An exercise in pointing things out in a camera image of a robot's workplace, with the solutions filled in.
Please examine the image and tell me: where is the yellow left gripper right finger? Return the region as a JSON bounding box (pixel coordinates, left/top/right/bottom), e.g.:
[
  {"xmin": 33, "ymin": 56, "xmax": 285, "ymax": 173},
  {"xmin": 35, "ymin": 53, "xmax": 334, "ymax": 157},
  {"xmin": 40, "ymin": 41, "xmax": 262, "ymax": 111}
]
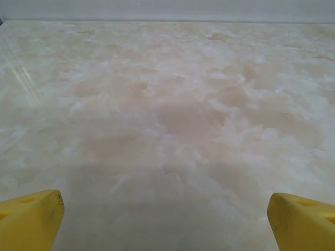
[{"xmin": 267, "ymin": 192, "xmax": 335, "ymax": 251}]

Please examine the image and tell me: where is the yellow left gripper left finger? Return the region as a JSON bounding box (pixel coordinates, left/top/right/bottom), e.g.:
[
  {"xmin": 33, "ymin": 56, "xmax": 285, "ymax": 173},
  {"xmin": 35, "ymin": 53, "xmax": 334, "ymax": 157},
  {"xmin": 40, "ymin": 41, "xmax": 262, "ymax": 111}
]
[{"xmin": 0, "ymin": 189, "xmax": 65, "ymax": 251}]

